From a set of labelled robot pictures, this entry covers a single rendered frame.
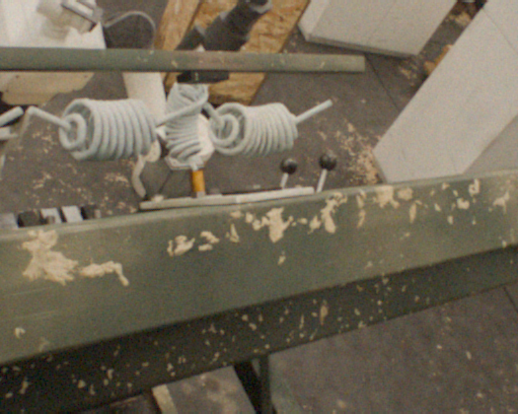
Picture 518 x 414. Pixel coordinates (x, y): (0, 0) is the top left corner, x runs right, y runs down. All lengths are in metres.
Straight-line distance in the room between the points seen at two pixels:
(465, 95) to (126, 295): 3.31
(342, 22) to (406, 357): 2.38
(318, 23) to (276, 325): 4.01
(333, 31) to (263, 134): 4.14
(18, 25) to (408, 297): 1.02
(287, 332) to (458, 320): 2.90
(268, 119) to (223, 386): 2.12
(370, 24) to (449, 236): 4.25
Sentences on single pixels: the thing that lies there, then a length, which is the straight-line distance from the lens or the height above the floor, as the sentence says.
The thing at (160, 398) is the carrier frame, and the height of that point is 0.18.
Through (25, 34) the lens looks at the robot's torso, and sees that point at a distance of 1.70.
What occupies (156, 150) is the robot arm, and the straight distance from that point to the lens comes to 1.82.
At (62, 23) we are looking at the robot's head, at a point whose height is 1.39.
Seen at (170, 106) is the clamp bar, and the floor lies 1.84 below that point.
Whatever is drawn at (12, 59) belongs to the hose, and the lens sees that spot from 0.69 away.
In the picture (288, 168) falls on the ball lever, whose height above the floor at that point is 1.42.
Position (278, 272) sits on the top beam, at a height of 1.85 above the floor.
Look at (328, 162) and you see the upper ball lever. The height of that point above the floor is 1.52.
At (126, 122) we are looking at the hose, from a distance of 0.76.
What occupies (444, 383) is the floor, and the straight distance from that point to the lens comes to 3.57.
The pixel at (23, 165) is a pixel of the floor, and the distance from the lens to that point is 3.29.
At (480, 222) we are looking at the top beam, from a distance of 0.95.
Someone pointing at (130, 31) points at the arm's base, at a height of 1.35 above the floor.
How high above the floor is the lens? 2.34
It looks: 41 degrees down
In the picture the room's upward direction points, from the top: 34 degrees clockwise
